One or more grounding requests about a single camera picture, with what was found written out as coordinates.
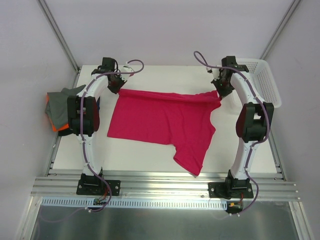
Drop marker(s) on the white plastic basket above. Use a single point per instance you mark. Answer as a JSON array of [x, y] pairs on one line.
[[262, 81]]

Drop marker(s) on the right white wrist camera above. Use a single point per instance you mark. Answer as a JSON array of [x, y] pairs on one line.
[[215, 72]]

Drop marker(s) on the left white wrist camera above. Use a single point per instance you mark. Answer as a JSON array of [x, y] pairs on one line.
[[126, 71]]

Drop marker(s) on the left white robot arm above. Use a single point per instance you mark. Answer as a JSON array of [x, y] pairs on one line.
[[84, 118]]

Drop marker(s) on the orange t shirt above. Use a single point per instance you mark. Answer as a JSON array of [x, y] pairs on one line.
[[56, 110]]

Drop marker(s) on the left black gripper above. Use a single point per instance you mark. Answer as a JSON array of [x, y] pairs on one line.
[[115, 83]]

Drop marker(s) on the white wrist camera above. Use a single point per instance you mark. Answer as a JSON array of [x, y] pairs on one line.
[[126, 71], [215, 72]]

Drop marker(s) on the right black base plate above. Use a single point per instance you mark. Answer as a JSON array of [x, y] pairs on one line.
[[229, 191]]

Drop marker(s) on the white slotted cable duct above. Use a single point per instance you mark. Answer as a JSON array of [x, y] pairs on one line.
[[136, 203]]

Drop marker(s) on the aluminium rail frame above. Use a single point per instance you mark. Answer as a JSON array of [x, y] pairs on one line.
[[147, 170]]

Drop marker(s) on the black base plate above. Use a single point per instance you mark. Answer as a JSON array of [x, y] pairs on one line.
[[92, 185], [229, 191]]

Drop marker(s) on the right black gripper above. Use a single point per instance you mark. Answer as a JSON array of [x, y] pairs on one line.
[[224, 86]]

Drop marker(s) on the black t shirt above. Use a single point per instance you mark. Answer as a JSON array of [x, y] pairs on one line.
[[65, 132]]

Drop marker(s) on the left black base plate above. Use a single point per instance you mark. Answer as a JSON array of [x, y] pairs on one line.
[[92, 185]]

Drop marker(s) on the pink t shirt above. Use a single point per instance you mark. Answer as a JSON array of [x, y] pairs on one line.
[[181, 120]]

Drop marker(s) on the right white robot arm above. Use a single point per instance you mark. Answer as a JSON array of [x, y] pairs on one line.
[[253, 123]]

